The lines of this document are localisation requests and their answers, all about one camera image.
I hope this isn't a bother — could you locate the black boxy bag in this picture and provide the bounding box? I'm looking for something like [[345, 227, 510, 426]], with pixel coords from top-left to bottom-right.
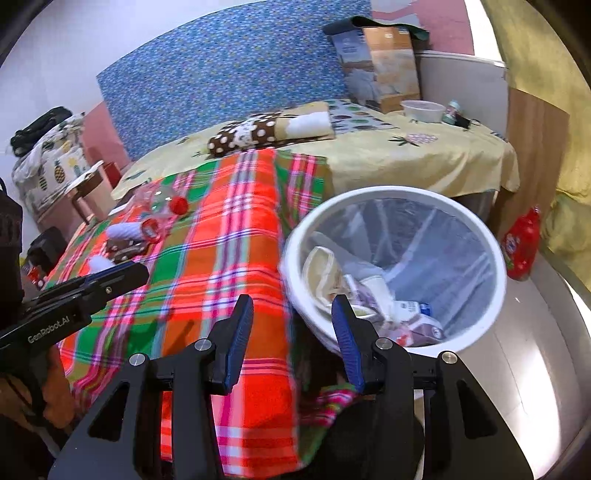
[[27, 227, 70, 274]]

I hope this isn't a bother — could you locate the yellow pineapple print bed sheet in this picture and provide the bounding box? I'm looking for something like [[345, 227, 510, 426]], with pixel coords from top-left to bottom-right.
[[111, 97, 520, 204]]

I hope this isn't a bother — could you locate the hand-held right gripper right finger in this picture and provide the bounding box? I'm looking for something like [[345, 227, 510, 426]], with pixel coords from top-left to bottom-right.
[[331, 294, 534, 480]]

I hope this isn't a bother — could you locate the brown polka dot patchwork pillow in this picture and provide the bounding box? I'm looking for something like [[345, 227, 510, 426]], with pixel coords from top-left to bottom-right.
[[207, 102, 336, 160]]

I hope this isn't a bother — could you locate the small red bottle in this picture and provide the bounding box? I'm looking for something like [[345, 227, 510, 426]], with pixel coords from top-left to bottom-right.
[[22, 262, 49, 284]]

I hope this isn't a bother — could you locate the pink storage box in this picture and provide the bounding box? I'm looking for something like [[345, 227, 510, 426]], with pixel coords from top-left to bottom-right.
[[37, 159, 123, 232]]

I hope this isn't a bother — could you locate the clear plastic bottle red cap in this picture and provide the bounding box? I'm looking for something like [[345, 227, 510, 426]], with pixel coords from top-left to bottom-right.
[[131, 187, 190, 219]]

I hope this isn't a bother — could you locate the yellow green curtain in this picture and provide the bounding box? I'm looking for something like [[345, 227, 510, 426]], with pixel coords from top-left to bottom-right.
[[480, 0, 591, 296]]

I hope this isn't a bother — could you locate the black strapped bag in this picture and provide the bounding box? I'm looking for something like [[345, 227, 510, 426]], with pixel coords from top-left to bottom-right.
[[10, 106, 72, 153]]

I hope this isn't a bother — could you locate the red detergent bottle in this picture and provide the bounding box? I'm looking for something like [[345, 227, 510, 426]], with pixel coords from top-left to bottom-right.
[[502, 205, 542, 282]]

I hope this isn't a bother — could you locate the beige paper bag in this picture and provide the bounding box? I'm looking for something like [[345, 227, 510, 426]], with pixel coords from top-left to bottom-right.
[[302, 246, 352, 319]]

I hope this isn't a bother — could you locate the foil wrapper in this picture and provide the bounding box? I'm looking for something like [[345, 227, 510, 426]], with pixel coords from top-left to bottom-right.
[[105, 240, 149, 258]]

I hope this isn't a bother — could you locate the red green plaid blanket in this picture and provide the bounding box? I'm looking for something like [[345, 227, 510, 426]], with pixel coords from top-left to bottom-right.
[[46, 148, 365, 478]]

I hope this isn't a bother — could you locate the red juice carton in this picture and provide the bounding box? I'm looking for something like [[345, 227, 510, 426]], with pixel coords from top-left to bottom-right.
[[383, 299, 446, 348]]

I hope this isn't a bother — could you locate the printed cardboard box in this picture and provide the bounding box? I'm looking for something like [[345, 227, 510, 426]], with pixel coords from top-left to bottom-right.
[[323, 16, 422, 114]]

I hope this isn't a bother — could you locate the white pineapple print storage bag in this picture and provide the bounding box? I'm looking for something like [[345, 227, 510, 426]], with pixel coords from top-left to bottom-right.
[[13, 115, 90, 208]]

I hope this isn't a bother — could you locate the dark cloth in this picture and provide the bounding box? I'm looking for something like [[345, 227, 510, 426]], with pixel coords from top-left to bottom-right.
[[302, 397, 426, 480]]

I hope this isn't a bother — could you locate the white cabinet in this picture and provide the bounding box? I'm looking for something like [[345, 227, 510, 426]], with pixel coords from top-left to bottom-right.
[[418, 48, 509, 139]]

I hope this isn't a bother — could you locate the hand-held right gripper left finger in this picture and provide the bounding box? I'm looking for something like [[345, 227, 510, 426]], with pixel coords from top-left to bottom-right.
[[60, 294, 256, 480]]

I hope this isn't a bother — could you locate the white bowl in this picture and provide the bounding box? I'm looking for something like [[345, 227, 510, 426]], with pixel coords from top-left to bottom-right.
[[400, 99, 445, 124]]

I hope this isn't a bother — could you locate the white foam net sleeve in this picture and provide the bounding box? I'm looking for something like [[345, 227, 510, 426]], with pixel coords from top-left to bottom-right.
[[107, 222, 145, 241]]

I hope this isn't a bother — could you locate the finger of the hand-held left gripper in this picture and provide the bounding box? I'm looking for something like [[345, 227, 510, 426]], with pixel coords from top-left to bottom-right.
[[28, 264, 151, 315], [34, 261, 139, 298]]

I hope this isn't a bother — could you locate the blue floral headboard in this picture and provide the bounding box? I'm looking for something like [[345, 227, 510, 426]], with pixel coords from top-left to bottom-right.
[[96, 0, 374, 162]]

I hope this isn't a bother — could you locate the beige mug with brown lid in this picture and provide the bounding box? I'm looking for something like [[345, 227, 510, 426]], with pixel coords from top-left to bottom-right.
[[69, 173, 116, 224]]

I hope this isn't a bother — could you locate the wooden board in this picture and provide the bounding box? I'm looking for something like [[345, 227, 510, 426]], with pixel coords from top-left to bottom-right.
[[496, 85, 571, 241]]

